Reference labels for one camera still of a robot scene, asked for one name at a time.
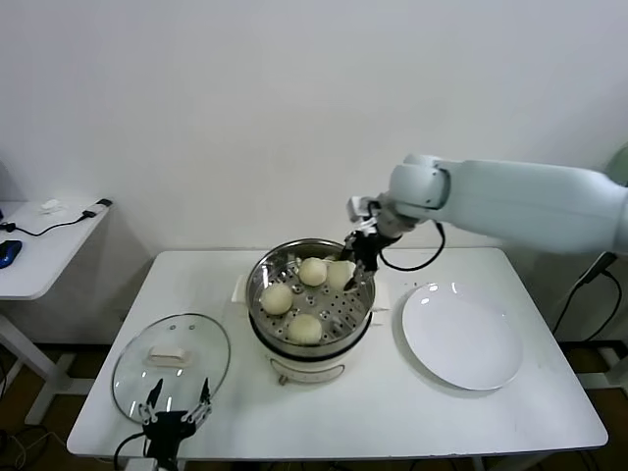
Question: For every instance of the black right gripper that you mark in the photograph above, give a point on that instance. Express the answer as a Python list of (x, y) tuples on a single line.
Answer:
[(368, 247)]

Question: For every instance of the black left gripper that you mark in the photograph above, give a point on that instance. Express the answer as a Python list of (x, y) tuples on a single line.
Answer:
[(167, 431)]

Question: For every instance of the white steamed baozi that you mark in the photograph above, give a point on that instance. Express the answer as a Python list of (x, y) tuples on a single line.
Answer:
[(276, 300), (313, 271), (337, 275), (304, 329)]

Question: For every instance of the glass pot lid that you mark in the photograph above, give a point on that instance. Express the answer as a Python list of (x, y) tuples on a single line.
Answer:
[(196, 343)]

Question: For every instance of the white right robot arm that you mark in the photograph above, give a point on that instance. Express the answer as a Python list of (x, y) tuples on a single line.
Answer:
[(515, 196)]

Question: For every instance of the stainless steel steamer basket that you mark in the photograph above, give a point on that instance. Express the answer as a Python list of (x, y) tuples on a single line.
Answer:
[(353, 314)]

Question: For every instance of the white electric cooker pot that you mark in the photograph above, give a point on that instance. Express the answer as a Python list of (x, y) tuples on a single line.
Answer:
[(304, 368)]

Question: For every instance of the white round plate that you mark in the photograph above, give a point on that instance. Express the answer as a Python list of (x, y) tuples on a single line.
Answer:
[(461, 338)]

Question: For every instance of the white side desk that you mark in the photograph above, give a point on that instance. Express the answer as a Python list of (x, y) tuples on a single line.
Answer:
[(49, 265)]

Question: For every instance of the white black adapter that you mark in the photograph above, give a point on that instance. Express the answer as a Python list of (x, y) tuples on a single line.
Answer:
[(104, 203)]

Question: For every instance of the blue computer mouse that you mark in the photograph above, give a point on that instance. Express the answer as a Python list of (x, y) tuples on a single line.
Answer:
[(10, 252)]

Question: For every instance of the white crumpled tissue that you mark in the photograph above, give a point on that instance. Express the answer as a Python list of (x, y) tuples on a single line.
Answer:
[(51, 206)]

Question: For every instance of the pale green appliance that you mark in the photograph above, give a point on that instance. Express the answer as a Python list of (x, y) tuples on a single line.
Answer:
[(622, 162)]

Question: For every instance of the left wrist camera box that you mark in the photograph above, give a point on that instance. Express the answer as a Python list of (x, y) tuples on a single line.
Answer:
[(143, 466)]

